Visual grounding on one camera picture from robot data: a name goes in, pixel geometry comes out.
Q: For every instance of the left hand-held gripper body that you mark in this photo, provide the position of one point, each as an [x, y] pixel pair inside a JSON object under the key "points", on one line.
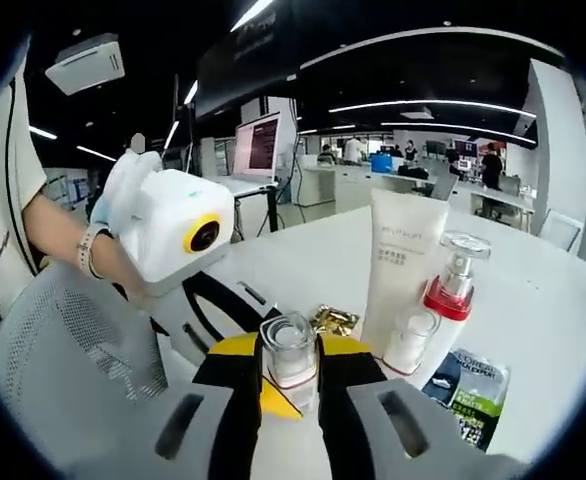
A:
{"points": [[168, 220]]}

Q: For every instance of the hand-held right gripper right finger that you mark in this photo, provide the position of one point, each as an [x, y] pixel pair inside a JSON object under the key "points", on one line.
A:
{"points": [[348, 425]]}

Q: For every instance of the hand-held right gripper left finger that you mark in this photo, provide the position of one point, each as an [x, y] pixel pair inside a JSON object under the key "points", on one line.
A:
{"points": [[238, 425]]}

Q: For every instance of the small white skincare bottle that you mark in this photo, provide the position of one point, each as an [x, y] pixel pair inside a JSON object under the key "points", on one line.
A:
{"points": [[403, 355], [290, 370]]}

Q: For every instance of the gold foil skincare sachet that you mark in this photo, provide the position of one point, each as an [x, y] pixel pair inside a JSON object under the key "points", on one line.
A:
{"points": [[333, 320]]}

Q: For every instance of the black green skincare sachet pack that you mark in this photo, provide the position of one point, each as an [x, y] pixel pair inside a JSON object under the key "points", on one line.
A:
{"points": [[473, 400]]}

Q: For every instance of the white red-collared skincare pump bottle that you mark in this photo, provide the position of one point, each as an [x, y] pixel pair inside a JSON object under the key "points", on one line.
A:
{"points": [[448, 305]]}

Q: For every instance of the large white skincare tube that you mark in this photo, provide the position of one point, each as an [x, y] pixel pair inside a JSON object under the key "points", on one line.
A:
{"points": [[403, 260]]}

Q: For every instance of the blue storage box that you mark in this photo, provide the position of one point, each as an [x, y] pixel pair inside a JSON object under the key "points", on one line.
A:
{"points": [[385, 163]]}

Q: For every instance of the person's left hand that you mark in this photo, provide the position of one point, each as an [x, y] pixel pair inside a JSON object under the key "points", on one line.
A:
{"points": [[118, 265]]}

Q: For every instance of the white wristwatch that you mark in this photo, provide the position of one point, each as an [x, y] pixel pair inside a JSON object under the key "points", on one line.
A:
{"points": [[89, 250]]}

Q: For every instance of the black laptop stand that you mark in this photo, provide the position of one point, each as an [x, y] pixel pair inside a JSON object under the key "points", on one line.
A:
{"points": [[273, 210]]}

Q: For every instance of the laptop with pink screen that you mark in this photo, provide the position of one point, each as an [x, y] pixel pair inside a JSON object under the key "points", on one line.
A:
{"points": [[258, 145]]}

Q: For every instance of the white office counter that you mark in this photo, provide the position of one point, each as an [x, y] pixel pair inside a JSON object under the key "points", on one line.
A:
{"points": [[343, 187]]}

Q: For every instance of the white ceiling air conditioner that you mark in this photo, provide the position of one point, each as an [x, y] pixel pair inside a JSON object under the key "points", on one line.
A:
{"points": [[85, 65]]}

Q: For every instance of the white office chair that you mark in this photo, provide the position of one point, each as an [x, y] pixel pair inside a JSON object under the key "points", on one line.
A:
{"points": [[560, 230]]}

